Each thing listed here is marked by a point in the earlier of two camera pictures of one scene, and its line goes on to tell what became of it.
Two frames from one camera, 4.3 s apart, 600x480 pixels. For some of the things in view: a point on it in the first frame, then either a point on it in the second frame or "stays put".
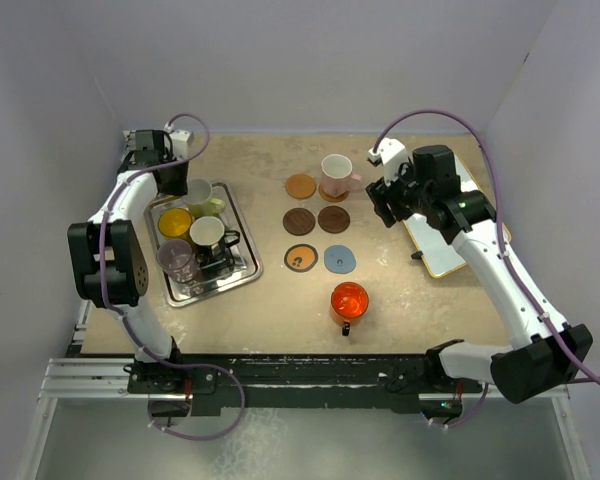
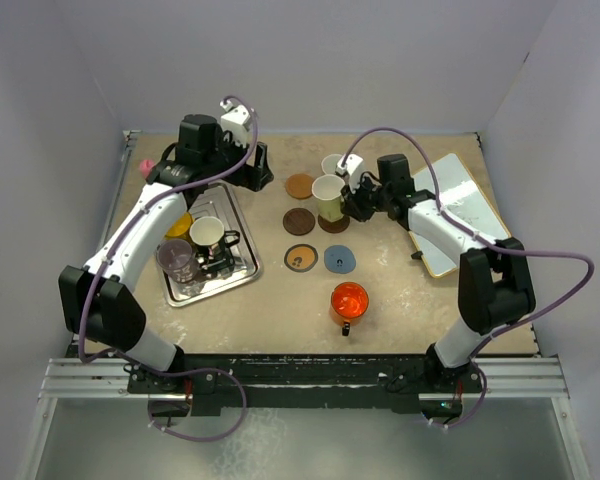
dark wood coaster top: (299, 221) stays put
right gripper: (382, 194) -> (352, 200)
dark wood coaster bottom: (334, 219) stays put
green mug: (200, 199) -> (327, 189)
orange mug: (349, 302) stays put
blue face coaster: (339, 259) stays put
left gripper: (181, 188) -> (252, 178)
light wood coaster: (300, 186) stays put
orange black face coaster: (300, 258) stays put
